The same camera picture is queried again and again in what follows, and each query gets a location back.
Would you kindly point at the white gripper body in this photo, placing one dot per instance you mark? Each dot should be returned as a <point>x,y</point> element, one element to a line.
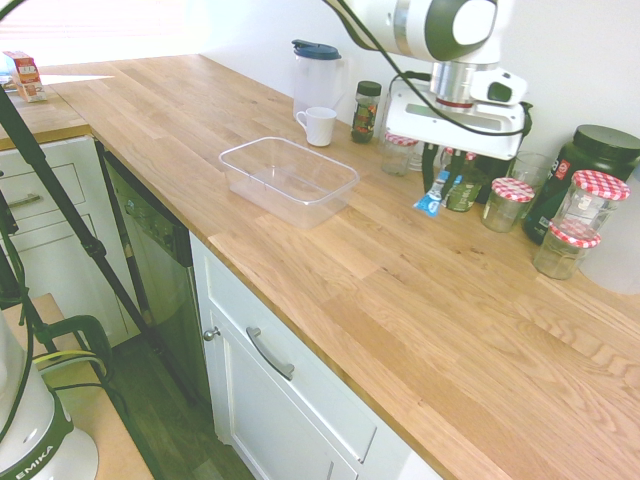
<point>415,125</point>

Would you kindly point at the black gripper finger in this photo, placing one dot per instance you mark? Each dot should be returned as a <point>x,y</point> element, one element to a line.
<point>428,167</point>
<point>454,175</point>

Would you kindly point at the protein bar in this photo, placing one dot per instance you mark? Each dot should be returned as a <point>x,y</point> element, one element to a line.
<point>430,202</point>

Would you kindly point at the clear rectangular plastic container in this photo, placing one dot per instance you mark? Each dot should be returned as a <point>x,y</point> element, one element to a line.
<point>290,185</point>

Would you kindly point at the dark Vega protein powder tub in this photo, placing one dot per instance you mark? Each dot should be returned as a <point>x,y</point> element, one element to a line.
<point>595,150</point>

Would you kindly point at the tall clear drinking glass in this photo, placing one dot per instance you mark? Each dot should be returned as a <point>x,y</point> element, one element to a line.
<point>418,160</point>

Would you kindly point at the glass jar red checkered lid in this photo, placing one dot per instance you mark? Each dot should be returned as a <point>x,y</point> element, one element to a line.
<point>562,255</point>
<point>471,156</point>
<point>592,200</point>
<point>507,207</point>
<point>397,157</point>

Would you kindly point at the spice jar with dark lid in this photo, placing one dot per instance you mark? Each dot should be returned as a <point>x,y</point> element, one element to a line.
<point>366,115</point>

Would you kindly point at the short clear drinking glass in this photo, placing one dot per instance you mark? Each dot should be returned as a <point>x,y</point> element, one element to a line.
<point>530,170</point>

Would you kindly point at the white ceramic mug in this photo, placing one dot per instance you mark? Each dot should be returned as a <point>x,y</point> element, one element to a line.
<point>320,127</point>

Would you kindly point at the clear pitcher with blue lid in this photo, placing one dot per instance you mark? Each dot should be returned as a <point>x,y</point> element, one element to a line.
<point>317,80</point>

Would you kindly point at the silver cabinet knob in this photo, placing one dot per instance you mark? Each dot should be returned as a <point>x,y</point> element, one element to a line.
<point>212,333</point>

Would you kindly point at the dark dishwasher front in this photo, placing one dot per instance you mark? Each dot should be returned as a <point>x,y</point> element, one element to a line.
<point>155,250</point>

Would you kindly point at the black tripod stand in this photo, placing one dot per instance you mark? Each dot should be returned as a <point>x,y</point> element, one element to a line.
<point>65,200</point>

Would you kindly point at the white cabinet with drawers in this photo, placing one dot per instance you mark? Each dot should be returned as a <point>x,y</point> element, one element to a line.
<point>60,200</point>

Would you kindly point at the black clamp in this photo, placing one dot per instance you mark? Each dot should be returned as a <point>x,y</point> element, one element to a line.
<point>82,332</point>

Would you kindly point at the orange and white carton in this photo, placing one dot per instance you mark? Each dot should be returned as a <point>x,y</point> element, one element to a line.
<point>27,77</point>

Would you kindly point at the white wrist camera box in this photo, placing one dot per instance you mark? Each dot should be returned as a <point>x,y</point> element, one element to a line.
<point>500,87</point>

